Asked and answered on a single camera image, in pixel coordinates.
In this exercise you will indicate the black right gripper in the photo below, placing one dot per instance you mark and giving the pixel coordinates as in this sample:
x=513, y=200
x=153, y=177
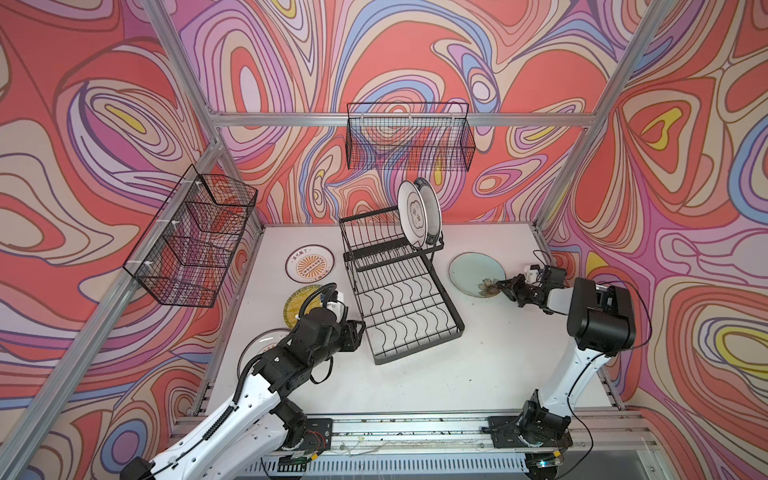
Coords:
x=512, y=288

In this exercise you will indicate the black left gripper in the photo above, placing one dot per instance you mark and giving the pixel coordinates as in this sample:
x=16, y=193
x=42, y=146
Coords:
x=350, y=338

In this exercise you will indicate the pale green flower plate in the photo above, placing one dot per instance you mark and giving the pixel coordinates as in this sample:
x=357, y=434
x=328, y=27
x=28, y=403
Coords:
x=476, y=274

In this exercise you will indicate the black metal dish rack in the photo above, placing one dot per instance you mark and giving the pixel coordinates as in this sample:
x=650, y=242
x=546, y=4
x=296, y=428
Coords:
x=397, y=289

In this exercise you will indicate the green rimmed white plate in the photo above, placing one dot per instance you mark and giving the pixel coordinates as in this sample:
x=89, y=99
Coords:
x=432, y=209

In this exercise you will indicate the white plate with clover emblem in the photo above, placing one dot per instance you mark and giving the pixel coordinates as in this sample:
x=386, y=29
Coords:
x=412, y=214

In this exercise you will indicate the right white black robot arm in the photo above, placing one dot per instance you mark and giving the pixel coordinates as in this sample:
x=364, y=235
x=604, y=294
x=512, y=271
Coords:
x=600, y=322

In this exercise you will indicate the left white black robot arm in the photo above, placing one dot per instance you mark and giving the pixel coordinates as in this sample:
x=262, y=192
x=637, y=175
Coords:
x=259, y=418

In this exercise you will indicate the yellow green woven bamboo tray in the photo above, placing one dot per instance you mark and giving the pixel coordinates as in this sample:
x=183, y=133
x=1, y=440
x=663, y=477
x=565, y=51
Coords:
x=295, y=300

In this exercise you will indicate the large orange sunburst plate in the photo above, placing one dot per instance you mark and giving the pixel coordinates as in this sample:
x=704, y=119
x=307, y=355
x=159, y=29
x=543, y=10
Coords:
x=260, y=344

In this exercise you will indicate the small orange sunburst plate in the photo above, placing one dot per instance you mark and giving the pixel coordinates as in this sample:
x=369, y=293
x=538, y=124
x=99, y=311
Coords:
x=309, y=264

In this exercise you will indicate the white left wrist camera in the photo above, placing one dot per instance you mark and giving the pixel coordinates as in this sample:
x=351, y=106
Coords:
x=335, y=303

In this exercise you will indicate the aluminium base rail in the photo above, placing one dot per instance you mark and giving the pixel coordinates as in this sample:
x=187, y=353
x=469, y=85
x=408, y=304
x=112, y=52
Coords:
x=601, y=444

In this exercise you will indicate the black wire basket left wall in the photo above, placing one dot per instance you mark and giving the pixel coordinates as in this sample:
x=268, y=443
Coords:
x=200, y=226

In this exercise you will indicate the black wire basket wall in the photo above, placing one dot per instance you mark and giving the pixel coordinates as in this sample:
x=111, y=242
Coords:
x=416, y=136
x=200, y=226

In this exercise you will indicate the black wire basket back wall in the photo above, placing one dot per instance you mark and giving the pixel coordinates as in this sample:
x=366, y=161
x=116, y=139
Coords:
x=416, y=136

